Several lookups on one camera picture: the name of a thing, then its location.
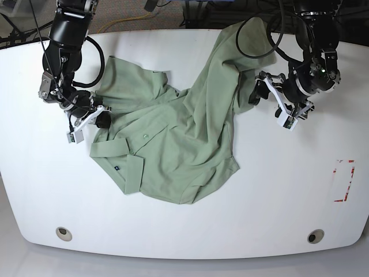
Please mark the table grommet hole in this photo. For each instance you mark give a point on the table grommet hole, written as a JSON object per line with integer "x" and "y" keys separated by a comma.
{"x": 315, "y": 236}
{"x": 63, "y": 234}

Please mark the red tape rectangle marking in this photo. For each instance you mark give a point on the red tape rectangle marking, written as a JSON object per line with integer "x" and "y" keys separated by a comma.
{"x": 342, "y": 180}

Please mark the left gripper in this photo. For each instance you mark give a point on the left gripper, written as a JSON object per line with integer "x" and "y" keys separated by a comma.
{"x": 297, "y": 103}

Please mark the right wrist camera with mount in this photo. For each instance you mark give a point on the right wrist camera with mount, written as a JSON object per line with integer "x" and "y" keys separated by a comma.
{"x": 76, "y": 125}

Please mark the right table grommet hole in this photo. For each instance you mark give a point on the right table grommet hole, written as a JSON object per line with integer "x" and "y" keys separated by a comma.
{"x": 315, "y": 236}

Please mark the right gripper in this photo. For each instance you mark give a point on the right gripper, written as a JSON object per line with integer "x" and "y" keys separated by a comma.
{"x": 82, "y": 105}

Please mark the black tripod legs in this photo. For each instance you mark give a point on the black tripod legs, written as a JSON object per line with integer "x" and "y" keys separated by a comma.
{"x": 17, "y": 37}

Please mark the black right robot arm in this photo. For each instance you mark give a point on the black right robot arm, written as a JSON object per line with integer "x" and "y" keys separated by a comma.
{"x": 63, "y": 57}

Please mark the green T-shirt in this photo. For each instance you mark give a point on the green T-shirt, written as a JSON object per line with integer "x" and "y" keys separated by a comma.
{"x": 172, "y": 145}

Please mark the left table grommet hole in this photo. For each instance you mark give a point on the left table grommet hole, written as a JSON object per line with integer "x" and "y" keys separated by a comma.
{"x": 63, "y": 234}

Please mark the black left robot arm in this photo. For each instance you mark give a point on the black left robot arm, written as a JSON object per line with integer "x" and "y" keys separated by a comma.
{"x": 317, "y": 36}

